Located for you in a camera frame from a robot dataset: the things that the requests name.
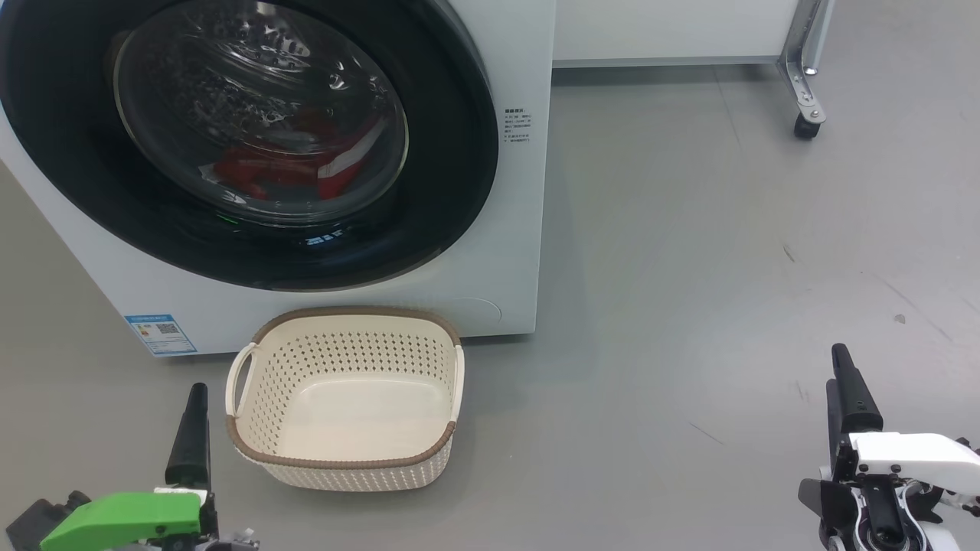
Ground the dark round washer door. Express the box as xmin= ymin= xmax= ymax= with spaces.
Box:
xmin=0 ymin=0 xmax=500 ymax=293

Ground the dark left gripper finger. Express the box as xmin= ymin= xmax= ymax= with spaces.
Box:
xmin=165 ymin=383 xmax=211 ymax=489

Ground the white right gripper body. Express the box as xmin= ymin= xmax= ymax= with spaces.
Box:
xmin=835 ymin=432 xmax=980 ymax=498

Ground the cream perforated laundry basket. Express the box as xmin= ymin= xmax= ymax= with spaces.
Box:
xmin=224 ymin=306 xmax=466 ymax=492

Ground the blue white energy label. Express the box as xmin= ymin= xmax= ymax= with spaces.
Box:
xmin=124 ymin=314 xmax=198 ymax=357

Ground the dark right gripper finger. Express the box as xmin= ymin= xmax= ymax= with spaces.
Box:
xmin=825 ymin=344 xmax=884 ymax=452

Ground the red white garment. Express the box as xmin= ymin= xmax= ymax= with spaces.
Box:
xmin=213 ymin=107 xmax=338 ymax=201
xmin=315 ymin=111 xmax=385 ymax=201

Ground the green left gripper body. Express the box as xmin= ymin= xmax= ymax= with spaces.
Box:
xmin=40 ymin=487 xmax=219 ymax=551

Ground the metal leg with caster wheel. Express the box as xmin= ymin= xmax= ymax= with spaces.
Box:
xmin=779 ymin=0 xmax=835 ymax=141

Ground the white furniture panel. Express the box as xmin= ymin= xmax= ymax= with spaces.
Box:
xmin=553 ymin=0 xmax=803 ymax=68

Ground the white front-load washing machine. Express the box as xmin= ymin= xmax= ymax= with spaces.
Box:
xmin=0 ymin=0 xmax=557 ymax=358

